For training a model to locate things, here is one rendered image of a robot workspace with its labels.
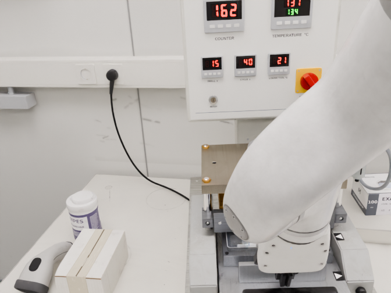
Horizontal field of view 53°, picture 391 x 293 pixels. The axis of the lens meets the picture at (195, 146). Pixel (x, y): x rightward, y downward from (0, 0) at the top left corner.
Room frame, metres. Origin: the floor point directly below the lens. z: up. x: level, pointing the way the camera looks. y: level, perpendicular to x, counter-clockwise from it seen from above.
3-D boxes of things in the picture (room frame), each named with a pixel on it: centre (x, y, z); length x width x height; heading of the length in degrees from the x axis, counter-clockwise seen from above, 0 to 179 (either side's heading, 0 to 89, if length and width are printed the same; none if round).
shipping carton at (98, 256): (0.80, 0.28, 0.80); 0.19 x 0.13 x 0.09; 167
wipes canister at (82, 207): (0.97, 0.34, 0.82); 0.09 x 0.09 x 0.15
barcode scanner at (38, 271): (0.83, 0.41, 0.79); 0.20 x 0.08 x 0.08; 167
